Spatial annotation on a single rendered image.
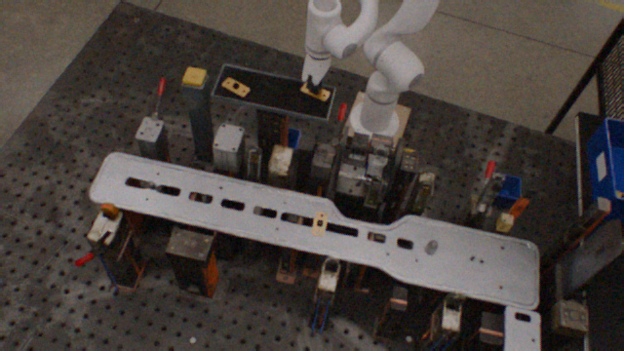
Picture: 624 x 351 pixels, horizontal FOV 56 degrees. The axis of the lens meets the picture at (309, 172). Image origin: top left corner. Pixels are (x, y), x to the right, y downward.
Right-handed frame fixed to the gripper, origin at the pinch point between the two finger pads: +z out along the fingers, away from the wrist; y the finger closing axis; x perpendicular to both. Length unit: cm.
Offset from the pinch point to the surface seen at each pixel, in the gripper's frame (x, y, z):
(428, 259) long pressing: 52, 23, 24
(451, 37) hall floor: 14, -180, 125
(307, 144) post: 3.9, 10.9, 14.4
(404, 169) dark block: 33.8, 5.4, 12.5
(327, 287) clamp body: 30, 47, 20
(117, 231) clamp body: -30, 62, 19
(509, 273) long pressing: 74, 15, 24
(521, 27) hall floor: 50, -212, 125
